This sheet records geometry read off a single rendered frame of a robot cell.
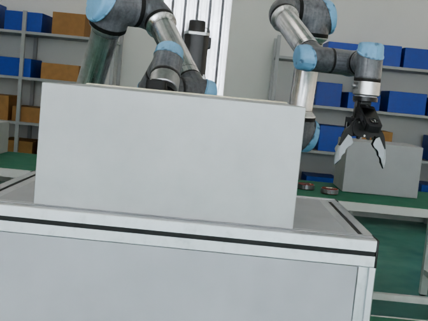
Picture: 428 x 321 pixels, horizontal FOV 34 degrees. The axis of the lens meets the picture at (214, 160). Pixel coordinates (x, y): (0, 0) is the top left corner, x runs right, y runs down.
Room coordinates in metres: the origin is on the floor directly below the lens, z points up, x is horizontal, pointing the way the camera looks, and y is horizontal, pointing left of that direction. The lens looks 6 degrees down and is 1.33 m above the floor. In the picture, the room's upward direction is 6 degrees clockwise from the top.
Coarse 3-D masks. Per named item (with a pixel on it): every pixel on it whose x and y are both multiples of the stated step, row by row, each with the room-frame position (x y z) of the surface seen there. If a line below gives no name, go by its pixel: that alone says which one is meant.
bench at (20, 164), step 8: (8, 152) 4.91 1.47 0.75; (16, 152) 4.96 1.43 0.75; (0, 160) 4.42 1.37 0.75; (8, 160) 4.46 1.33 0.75; (16, 160) 4.49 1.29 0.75; (24, 160) 4.53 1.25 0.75; (32, 160) 4.58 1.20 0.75; (0, 168) 4.10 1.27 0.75; (8, 168) 4.12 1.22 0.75; (16, 168) 4.13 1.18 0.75; (24, 168) 4.17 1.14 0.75; (32, 168) 4.20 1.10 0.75; (8, 176) 4.10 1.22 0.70; (16, 176) 4.10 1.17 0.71
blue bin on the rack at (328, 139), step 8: (320, 128) 7.68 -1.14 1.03; (328, 128) 7.68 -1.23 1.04; (336, 128) 7.68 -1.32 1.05; (344, 128) 7.68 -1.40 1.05; (320, 136) 7.68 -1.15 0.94; (328, 136) 7.68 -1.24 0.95; (336, 136) 7.68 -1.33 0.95; (352, 136) 7.68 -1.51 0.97; (320, 144) 7.68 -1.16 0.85; (328, 144) 7.68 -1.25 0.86; (336, 144) 7.68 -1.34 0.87
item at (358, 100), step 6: (354, 96) 1.98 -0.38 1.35; (360, 96) 1.96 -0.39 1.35; (360, 102) 1.98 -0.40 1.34; (366, 102) 1.98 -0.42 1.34; (354, 108) 2.02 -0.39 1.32; (354, 114) 2.01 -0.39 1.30; (348, 120) 2.00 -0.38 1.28; (354, 120) 1.96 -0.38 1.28; (354, 126) 1.96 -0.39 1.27; (360, 126) 1.96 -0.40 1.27; (354, 132) 1.96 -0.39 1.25; (360, 132) 1.96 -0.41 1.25; (366, 132) 1.96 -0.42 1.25; (366, 138) 1.97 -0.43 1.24
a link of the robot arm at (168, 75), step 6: (156, 72) 1.70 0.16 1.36; (162, 72) 1.69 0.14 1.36; (168, 72) 1.69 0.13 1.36; (174, 72) 1.70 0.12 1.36; (150, 78) 1.70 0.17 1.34; (156, 78) 1.68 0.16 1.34; (162, 78) 1.68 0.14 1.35; (168, 78) 1.68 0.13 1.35; (174, 78) 1.69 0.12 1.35; (174, 84) 1.69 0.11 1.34
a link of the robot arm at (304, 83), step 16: (304, 0) 2.37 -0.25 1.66; (320, 0) 2.39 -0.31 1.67; (304, 16) 2.36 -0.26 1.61; (320, 16) 2.37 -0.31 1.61; (336, 16) 2.39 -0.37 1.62; (320, 32) 2.38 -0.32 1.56; (304, 80) 2.41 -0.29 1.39; (304, 96) 2.41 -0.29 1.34; (304, 128) 2.41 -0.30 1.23; (304, 144) 2.42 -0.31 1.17
